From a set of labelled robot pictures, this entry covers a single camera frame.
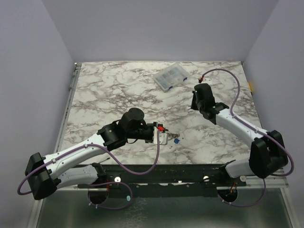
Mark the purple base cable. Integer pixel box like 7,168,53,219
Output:
87,181,133,210
220,178,266,207

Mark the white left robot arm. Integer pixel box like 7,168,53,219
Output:
25,108,160,200

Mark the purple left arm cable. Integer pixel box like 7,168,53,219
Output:
17,129,160,196

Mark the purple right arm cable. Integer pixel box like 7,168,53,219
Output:
200,68,295,178

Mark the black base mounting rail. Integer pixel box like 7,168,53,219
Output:
92,164,246,198

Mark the clear plastic organizer box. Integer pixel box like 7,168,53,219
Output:
153,63,190,93

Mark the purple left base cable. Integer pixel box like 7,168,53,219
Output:
87,181,133,210

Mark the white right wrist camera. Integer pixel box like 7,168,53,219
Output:
198,76,212,83

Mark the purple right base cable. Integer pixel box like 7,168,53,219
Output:
220,178,266,207

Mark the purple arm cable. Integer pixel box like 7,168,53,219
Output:
200,68,295,178
17,129,160,196

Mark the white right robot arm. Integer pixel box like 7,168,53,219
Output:
191,83,288,186

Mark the aluminium extrusion frame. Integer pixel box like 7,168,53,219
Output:
26,63,289,228

